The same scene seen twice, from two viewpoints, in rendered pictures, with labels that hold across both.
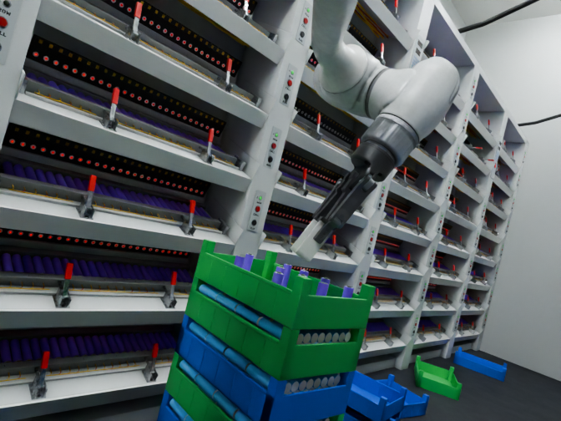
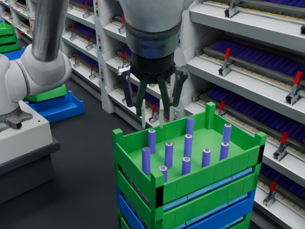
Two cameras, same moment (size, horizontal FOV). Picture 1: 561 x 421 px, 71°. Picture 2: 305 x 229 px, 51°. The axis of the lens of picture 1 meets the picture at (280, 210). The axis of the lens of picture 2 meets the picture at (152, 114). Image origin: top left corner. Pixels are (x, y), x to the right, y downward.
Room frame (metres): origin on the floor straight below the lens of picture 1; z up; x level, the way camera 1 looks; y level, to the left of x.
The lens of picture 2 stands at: (0.83, -0.67, 0.95)
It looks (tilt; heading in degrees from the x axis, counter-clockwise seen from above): 28 degrees down; 102
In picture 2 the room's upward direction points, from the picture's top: straight up
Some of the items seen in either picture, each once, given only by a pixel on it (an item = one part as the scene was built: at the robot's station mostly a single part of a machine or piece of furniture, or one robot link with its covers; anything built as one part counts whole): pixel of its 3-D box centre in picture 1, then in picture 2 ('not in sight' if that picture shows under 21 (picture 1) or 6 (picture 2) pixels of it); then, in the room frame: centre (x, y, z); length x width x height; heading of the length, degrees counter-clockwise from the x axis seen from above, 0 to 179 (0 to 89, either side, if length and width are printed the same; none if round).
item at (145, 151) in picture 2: (319, 301); (145, 161); (0.69, -0.11, 0.52); 0.02 x 0.02 x 0.06
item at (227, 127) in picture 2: (246, 267); (226, 135); (0.87, 0.04, 0.52); 0.02 x 0.02 x 0.06
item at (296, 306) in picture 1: (280, 281); (187, 146); (0.78, -0.03, 0.52); 0.30 x 0.20 x 0.08; 42
